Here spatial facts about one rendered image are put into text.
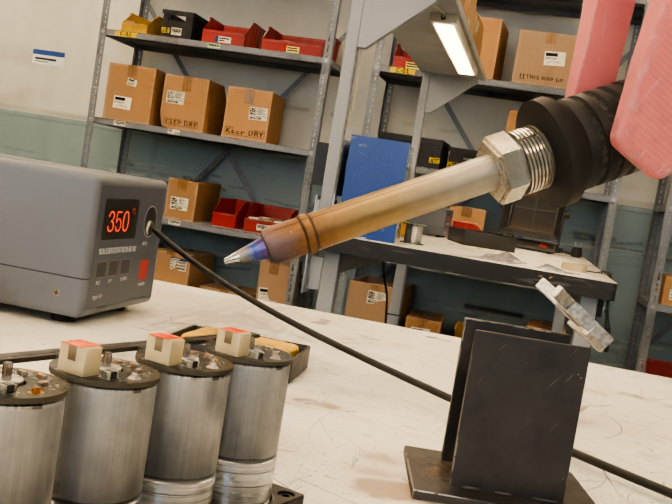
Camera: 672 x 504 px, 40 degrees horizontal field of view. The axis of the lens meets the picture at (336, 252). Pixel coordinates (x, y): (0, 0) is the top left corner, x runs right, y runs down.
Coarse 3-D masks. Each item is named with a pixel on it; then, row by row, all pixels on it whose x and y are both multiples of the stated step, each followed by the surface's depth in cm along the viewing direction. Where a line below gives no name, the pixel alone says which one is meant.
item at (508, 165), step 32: (480, 160) 20; (512, 160) 19; (544, 160) 19; (384, 192) 19; (416, 192) 19; (448, 192) 19; (480, 192) 20; (512, 192) 20; (288, 224) 19; (320, 224) 19; (352, 224) 19; (384, 224) 19; (288, 256) 19
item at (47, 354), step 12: (192, 336) 27; (204, 336) 27; (216, 336) 27; (252, 336) 28; (108, 348) 23; (120, 348) 23; (132, 348) 24; (144, 348) 24; (0, 360) 20; (12, 360) 21; (24, 360) 21; (36, 360) 21
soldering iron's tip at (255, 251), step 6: (258, 240) 19; (246, 246) 19; (252, 246) 19; (258, 246) 19; (264, 246) 19; (234, 252) 19; (240, 252) 19; (246, 252) 19; (252, 252) 19; (258, 252) 19; (264, 252) 19; (228, 258) 19; (234, 258) 19; (240, 258) 19; (246, 258) 19; (252, 258) 19; (258, 258) 19; (264, 258) 19
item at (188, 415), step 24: (168, 384) 22; (192, 384) 22; (216, 384) 23; (168, 408) 22; (192, 408) 22; (216, 408) 23; (168, 432) 22; (192, 432) 22; (216, 432) 23; (168, 456) 22; (192, 456) 23; (216, 456) 23; (144, 480) 22; (168, 480) 22; (192, 480) 23
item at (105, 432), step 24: (72, 384) 20; (72, 408) 20; (96, 408) 20; (120, 408) 20; (144, 408) 21; (72, 432) 20; (96, 432) 20; (120, 432) 20; (144, 432) 21; (72, 456) 20; (96, 456) 20; (120, 456) 20; (144, 456) 21; (72, 480) 20; (96, 480) 20; (120, 480) 20
